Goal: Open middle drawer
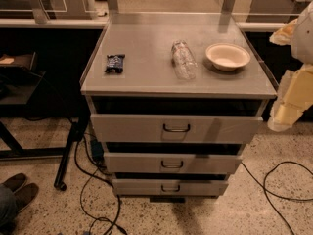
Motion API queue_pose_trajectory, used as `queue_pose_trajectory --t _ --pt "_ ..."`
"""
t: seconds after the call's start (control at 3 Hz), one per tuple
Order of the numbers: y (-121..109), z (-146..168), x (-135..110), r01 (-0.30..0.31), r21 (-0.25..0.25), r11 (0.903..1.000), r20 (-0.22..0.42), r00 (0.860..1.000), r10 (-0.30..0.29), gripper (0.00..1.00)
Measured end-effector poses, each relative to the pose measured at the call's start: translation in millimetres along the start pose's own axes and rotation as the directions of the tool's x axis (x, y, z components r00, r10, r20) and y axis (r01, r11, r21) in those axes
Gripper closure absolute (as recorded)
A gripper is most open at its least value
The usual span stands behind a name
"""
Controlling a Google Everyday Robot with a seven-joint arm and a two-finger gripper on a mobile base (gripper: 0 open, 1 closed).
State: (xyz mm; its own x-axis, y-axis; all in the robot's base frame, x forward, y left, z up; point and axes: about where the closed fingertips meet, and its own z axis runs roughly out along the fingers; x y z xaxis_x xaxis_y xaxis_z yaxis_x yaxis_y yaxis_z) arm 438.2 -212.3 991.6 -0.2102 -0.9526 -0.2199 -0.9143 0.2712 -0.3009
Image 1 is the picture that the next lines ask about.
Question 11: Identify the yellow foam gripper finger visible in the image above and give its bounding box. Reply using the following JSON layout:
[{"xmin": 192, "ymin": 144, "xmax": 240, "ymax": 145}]
[{"xmin": 267, "ymin": 64, "xmax": 313, "ymax": 132}]

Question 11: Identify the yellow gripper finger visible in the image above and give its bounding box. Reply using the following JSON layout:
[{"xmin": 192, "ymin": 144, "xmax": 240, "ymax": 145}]
[{"xmin": 269, "ymin": 19, "xmax": 297, "ymax": 46}]

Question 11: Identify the grey drawer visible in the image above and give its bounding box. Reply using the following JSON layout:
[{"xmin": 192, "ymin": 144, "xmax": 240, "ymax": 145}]
[
  {"xmin": 91, "ymin": 114, "xmax": 262, "ymax": 144},
  {"xmin": 112, "ymin": 179, "xmax": 228, "ymax": 196},
  {"xmin": 105, "ymin": 153, "xmax": 241, "ymax": 174}
]

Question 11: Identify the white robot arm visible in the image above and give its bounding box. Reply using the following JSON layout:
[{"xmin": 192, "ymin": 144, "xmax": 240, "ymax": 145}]
[{"xmin": 267, "ymin": 2, "xmax": 313, "ymax": 132}]

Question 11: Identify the grey drawer cabinet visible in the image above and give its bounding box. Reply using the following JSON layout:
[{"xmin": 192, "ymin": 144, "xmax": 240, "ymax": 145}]
[{"xmin": 79, "ymin": 11, "xmax": 281, "ymax": 202}]

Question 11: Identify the white paper bowl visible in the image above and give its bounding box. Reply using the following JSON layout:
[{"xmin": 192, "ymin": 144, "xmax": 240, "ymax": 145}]
[{"xmin": 205, "ymin": 43, "xmax": 250, "ymax": 71}]

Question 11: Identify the clear plastic bottle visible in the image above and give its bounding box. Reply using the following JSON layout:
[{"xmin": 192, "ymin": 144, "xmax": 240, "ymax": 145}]
[{"xmin": 171, "ymin": 40, "xmax": 197, "ymax": 80}]

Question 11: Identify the dark snack bar wrapper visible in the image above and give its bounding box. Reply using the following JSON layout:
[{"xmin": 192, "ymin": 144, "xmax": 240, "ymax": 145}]
[{"xmin": 105, "ymin": 54, "xmax": 125, "ymax": 73}]

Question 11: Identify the black power adapter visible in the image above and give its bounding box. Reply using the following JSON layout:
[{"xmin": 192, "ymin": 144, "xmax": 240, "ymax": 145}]
[{"xmin": 90, "ymin": 140, "xmax": 104, "ymax": 162}]

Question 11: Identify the brown shoe lower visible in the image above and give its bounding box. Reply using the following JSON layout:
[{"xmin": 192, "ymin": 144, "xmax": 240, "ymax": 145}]
[{"xmin": 15, "ymin": 183, "xmax": 39, "ymax": 212}]

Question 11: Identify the brown shoe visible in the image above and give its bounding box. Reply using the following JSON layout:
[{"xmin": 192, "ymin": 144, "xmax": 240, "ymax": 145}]
[
  {"xmin": 15, "ymin": 183, "xmax": 39, "ymax": 212},
  {"xmin": 3, "ymin": 173, "xmax": 27, "ymax": 192}
]

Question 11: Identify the brown shoe upper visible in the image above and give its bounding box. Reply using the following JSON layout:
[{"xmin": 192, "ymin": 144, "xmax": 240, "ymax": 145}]
[{"xmin": 3, "ymin": 173, "xmax": 27, "ymax": 192}]

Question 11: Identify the person leg in jeans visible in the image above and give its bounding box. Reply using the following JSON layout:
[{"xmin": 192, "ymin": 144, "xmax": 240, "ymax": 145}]
[{"xmin": 0, "ymin": 184, "xmax": 18, "ymax": 227}]

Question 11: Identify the black cable right floor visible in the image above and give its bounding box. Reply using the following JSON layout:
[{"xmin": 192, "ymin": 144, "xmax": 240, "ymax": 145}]
[{"xmin": 241, "ymin": 161, "xmax": 313, "ymax": 235}]

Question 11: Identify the black cable floor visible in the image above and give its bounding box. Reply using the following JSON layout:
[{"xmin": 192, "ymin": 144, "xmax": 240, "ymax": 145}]
[
  {"xmin": 241, "ymin": 161, "xmax": 313, "ymax": 235},
  {"xmin": 73, "ymin": 132, "xmax": 129, "ymax": 235}
]

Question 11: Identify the black cable left floor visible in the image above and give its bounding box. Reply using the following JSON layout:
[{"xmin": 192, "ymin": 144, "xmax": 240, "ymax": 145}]
[{"xmin": 73, "ymin": 132, "xmax": 129, "ymax": 235}]

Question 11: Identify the black desk frame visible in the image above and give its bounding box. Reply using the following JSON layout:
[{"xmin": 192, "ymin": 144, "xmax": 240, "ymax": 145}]
[{"xmin": 0, "ymin": 51, "xmax": 91, "ymax": 192}]

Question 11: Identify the white horizontal rail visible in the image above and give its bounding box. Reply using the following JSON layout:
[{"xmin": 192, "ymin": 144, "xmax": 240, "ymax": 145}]
[{"xmin": 0, "ymin": 19, "xmax": 285, "ymax": 32}]

